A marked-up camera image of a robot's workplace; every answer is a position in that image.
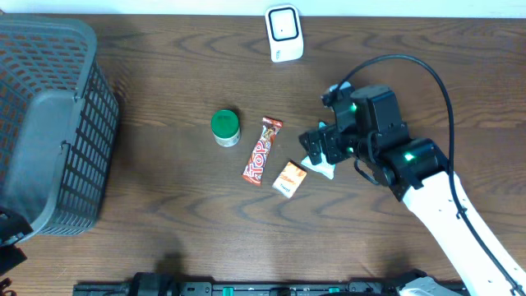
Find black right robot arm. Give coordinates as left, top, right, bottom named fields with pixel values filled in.
left=299, top=83, right=525, bottom=295

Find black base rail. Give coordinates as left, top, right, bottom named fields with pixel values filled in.
left=73, top=271, right=469, bottom=296

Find green lid jar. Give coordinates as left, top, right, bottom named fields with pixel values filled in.
left=210, top=109, right=241, bottom=147

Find orange small box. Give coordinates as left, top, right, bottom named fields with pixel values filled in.
left=272, top=161, right=307, bottom=199

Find red snack wrapper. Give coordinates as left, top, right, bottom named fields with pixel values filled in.
left=242, top=117, right=283, bottom=186

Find mint green wipes pack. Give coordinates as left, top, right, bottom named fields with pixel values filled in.
left=301, top=122, right=335, bottom=179

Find dark grey plastic basket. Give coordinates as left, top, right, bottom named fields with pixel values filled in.
left=1, top=15, right=120, bottom=236

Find white barcode scanner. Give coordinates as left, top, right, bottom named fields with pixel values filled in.
left=265, top=4, right=304, bottom=62

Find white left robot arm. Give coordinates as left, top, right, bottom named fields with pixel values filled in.
left=1, top=207, right=33, bottom=276

